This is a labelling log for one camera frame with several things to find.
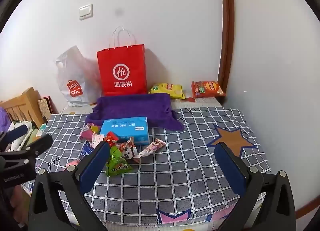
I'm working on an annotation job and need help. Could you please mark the patterned cardboard box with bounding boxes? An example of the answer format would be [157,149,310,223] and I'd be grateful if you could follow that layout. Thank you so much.
[37,96,53,124]

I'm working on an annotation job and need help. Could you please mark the white plastic shopping bag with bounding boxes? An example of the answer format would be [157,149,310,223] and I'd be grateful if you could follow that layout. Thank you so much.
[55,45,103,107]

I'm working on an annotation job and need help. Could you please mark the wooden chair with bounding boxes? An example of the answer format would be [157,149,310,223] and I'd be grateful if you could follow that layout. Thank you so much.
[0,87,48,129]

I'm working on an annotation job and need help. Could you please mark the white wall switch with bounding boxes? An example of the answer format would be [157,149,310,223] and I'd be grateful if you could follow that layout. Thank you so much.
[79,4,93,20]

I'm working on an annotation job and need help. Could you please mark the grey checked blanket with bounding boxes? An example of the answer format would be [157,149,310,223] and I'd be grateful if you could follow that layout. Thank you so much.
[25,107,272,224]

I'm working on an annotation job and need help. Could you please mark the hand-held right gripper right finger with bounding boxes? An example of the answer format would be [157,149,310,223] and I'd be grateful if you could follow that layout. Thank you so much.
[214,142,297,231]

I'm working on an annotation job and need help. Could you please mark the blue tissue pack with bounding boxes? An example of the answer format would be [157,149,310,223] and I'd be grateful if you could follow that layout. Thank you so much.
[100,116,150,145]

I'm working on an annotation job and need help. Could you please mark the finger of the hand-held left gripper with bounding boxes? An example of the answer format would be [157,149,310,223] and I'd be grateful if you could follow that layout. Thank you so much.
[0,124,28,146]
[0,133,53,158]

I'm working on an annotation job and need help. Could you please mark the long pink snack packet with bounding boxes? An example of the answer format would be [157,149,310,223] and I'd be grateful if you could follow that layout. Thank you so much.
[135,139,167,158]

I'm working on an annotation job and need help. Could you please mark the white dotted pillow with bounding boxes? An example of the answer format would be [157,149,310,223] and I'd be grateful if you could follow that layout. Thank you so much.
[7,120,33,151]

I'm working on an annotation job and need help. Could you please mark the green and white tube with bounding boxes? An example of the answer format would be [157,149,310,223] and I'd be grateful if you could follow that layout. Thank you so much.
[36,123,48,138]

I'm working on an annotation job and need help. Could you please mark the pink and white snack packet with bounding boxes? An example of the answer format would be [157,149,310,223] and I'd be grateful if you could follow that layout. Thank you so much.
[91,134,105,149]

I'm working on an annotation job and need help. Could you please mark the orange chip bag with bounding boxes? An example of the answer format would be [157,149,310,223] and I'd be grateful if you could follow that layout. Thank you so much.
[191,81,226,99]

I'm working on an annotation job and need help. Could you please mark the yellow chip bag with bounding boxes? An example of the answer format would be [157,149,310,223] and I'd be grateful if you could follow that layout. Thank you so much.
[148,82,186,100]

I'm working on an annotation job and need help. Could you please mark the brown wooden door trim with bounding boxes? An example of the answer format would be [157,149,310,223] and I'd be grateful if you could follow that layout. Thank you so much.
[217,0,235,96]

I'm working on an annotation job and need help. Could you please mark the panda print snack packet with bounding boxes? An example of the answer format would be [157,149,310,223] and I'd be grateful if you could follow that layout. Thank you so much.
[117,137,140,163]

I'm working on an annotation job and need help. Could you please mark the purple towel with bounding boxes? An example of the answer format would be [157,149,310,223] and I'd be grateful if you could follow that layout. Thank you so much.
[85,93,185,131]

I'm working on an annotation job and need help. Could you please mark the pink snack packet green edges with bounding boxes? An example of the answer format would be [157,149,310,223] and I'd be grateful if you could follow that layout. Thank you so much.
[80,123,100,143]

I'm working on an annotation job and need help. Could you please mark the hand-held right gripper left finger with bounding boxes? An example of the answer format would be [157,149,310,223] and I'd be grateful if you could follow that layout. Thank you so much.
[28,141,112,231]

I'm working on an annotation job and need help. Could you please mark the red paper bag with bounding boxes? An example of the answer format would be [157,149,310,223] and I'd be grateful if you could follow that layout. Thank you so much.
[97,26,147,96]

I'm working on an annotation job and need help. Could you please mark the dark blue snack packet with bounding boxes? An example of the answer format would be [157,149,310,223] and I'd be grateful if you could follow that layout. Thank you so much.
[80,142,94,160]

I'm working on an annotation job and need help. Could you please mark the red and white snack packet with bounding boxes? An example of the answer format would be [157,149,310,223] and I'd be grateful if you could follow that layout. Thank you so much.
[65,160,82,171]

